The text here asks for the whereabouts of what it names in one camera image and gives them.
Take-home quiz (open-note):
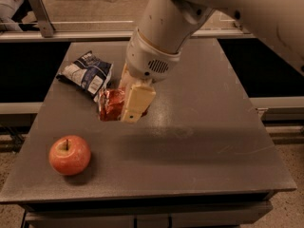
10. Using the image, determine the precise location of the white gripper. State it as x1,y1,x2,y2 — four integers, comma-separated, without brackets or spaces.
119,28,181,124

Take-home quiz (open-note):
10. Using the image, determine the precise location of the crushed red coke can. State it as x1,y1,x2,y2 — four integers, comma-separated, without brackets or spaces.
97,87,150,123

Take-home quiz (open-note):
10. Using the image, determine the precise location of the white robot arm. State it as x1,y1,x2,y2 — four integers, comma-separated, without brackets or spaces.
120,0,304,123

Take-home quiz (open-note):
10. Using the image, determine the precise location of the red apple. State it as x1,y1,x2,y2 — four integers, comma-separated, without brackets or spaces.
48,135,91,176

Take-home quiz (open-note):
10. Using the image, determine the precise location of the blue white chip bag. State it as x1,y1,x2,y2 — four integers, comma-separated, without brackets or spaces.
56,50,113,102

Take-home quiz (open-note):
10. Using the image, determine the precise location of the white bag in corner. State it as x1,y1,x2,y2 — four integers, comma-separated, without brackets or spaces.
0,0,24,31

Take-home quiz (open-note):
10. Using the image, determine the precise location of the left metal rail bracket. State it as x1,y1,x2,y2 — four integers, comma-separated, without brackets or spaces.
28,0,55,38

